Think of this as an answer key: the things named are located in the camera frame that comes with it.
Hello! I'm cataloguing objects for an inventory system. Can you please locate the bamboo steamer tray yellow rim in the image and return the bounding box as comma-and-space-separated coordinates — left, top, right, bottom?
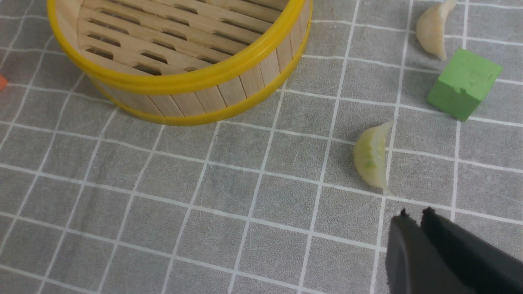
47, 0, 313, 125

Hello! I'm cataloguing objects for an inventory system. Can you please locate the yellow-green dumpling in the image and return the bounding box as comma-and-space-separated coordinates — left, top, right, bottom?
353, 121, 393, 195

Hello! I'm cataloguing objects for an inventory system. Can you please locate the white dumpling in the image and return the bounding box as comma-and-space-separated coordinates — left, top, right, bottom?
416, 0, 456, 61

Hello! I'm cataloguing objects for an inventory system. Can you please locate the grey checkered tablecloth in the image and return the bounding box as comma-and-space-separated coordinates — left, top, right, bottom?
0, 0, 522, 294

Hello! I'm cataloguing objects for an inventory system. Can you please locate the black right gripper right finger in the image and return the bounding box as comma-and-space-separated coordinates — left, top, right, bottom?
421, 208, 523, 294

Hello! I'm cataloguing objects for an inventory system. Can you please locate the orange cube block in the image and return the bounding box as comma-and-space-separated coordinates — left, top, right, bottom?
0, 75, 8, 91

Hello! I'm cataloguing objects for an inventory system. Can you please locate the green cube block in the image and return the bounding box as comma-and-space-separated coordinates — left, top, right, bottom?
426, 48, 503, 122

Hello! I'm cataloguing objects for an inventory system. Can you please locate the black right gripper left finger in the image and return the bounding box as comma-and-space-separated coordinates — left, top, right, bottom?
385, 209, 474, 294

